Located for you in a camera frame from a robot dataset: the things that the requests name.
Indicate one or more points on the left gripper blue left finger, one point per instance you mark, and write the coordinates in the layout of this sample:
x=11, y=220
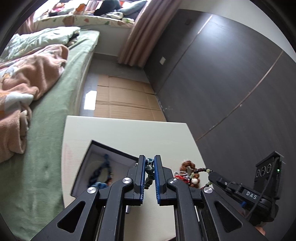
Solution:
x=139, y=181

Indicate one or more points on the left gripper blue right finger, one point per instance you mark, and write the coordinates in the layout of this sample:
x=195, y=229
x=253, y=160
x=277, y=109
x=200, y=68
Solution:
x=162, y=175

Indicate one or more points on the black jewelry box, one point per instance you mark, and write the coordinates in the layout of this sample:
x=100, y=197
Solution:
x=102, y=164

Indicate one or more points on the right hand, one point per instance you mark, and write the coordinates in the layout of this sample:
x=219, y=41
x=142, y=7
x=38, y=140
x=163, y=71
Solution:
x=261, y=230

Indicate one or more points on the white ottoman table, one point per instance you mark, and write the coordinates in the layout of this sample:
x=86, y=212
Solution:
x=172, y=141

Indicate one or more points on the flattened cardboard on floor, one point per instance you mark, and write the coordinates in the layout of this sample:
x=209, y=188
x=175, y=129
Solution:
x=126, y=99

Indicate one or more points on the bed with green sheet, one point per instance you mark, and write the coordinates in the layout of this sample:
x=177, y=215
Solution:
x=31, y=188

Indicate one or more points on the right pink curtain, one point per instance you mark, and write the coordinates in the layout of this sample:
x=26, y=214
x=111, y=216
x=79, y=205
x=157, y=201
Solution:
x=146, y=31

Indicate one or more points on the pink fleece blanket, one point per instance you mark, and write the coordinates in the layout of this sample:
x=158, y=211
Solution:
x=23, y=81

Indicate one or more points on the grey pillow on sill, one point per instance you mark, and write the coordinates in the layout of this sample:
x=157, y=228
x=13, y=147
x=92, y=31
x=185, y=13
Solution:
x=130, y=8

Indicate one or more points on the black bag on sill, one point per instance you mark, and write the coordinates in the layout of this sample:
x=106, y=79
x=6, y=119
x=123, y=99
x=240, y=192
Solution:
x=107, y=6

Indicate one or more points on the patterned window seat cushion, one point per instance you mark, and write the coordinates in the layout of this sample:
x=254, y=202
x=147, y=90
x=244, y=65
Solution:
x=78, y=21

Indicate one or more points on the light green duvet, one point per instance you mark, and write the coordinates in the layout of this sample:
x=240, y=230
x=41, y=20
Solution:
x=19, y=45

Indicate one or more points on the white wall socket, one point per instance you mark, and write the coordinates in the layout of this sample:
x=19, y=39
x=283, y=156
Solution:
x=162, y=60

